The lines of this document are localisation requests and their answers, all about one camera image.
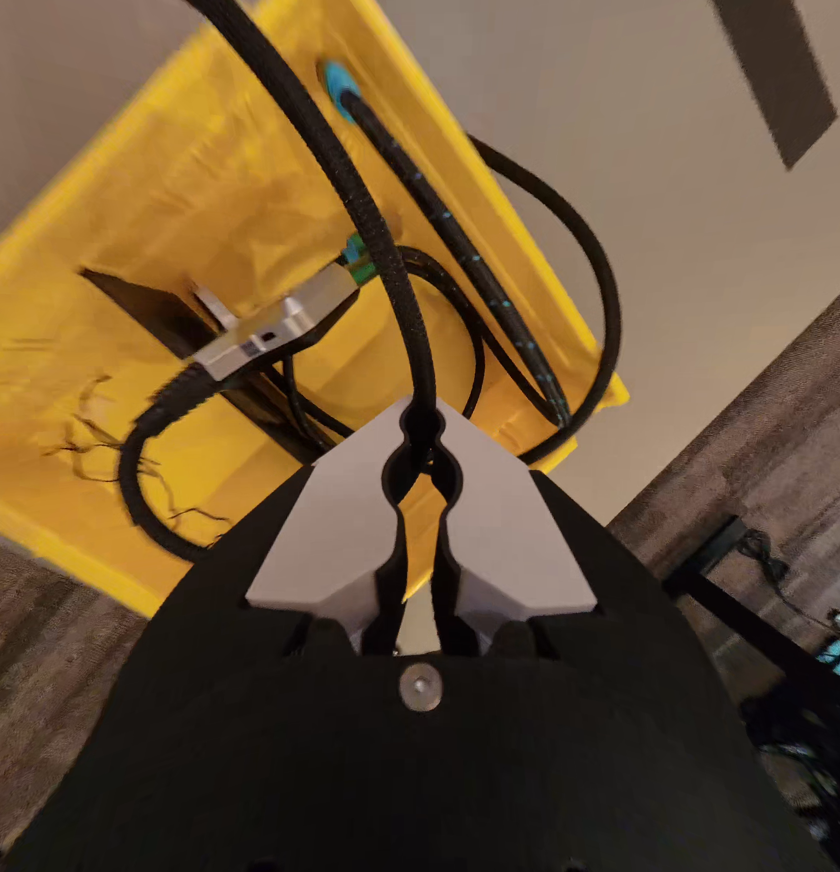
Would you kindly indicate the black Fosmon HDMI switch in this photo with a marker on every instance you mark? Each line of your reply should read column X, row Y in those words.
column 290, row 320

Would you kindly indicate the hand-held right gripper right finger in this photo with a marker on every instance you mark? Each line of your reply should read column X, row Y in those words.
column 515, row 545

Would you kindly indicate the black thread tangle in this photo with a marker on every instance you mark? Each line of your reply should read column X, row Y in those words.
column 92, row 436

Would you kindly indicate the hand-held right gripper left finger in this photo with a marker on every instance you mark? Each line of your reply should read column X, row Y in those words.
column 324, row 538

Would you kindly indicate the yellow plastic bin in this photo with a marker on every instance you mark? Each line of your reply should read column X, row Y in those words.
column 188, row 170

